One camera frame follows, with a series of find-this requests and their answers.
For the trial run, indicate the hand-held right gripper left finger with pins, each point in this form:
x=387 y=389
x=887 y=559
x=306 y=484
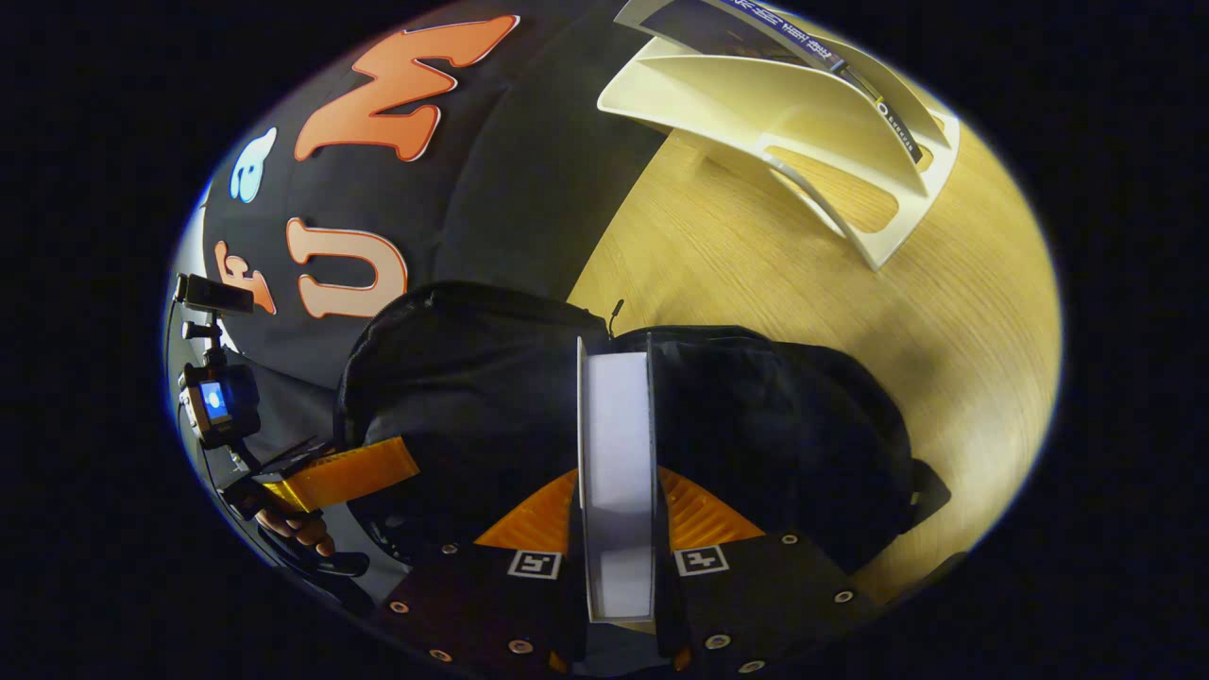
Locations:
x=472 y=604

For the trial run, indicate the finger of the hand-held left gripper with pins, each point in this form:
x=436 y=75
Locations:
x=349 y=472

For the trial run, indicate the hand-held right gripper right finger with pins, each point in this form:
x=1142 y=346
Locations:
x=765 y=604

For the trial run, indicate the black schoolbag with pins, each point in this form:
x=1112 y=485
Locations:
x=453 y=378

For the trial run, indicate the portrait cover book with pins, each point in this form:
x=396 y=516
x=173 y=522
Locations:
x=619 y=472

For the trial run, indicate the white bookshelf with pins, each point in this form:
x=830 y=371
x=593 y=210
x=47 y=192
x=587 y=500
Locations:
x=756 y=104

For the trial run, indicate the blue night scene book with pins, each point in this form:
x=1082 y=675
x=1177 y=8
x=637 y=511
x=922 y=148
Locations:
x=718 y=28

